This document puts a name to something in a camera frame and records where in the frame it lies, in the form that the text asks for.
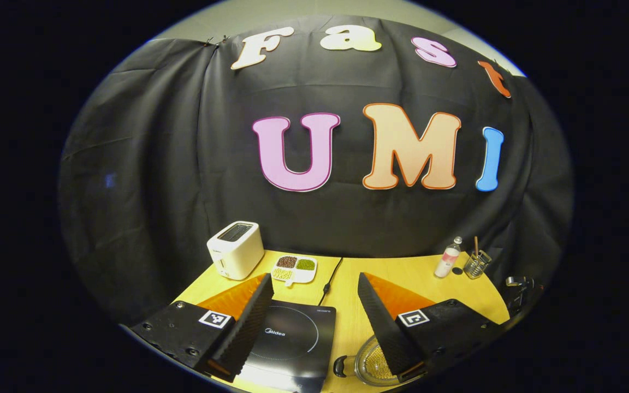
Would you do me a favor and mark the steel pot with black handle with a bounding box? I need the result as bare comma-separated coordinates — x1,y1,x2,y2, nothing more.
333,335,427,388

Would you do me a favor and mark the black power cable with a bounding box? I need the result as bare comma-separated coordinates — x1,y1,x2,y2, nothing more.
319,258,343,306

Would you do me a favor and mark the white toaster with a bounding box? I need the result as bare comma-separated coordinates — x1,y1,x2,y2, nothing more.
206,221,265,281

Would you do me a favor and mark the small clear pink-label bottle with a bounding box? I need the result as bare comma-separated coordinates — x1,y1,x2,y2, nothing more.
434,236,464,279

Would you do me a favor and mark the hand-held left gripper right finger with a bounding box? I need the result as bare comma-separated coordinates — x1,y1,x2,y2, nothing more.
357,272,506,383

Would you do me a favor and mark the black induction cooktop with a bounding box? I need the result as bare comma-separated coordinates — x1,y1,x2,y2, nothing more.
236,299,337,393

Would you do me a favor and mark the clear glass cup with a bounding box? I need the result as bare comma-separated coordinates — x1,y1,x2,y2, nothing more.
463,249,492,280

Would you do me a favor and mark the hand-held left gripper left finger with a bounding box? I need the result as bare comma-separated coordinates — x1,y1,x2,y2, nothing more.
129,273,275,383

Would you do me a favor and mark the white divided bean dish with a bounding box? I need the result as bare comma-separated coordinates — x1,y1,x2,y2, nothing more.
271,254,318,288

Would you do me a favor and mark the pile of soybeans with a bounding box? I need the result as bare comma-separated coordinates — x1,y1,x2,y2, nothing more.
365,347,394,380

